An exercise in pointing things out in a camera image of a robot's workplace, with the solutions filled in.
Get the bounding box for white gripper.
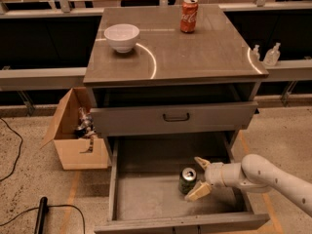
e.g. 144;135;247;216
184;156;243;202

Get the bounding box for green soda can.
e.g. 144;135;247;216
178;167;197;195

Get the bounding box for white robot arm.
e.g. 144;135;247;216
185;154;312;216

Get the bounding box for open middle grey drawer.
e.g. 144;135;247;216
95;133;269;234

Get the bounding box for top grey drawer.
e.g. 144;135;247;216
91;101;257;137

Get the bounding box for grey drawer cabinet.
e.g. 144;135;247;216
84;5;268;157

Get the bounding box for red Coca-Cola can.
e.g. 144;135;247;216
180;0;198;33

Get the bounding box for crumpled items in box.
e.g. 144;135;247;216
74;107;98;153

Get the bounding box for brown cardboard box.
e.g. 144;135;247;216
41;87;110;170

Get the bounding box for clear sanitizer pump bottle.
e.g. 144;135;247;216
263;43;281;66

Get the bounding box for white ceramic bowl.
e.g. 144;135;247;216
104;23;139;53

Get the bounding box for black power strip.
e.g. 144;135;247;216
34;197;49;234

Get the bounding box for black drawer handle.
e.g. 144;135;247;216
162;113;190;122

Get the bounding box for black cable on floor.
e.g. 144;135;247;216
0;116;24;182

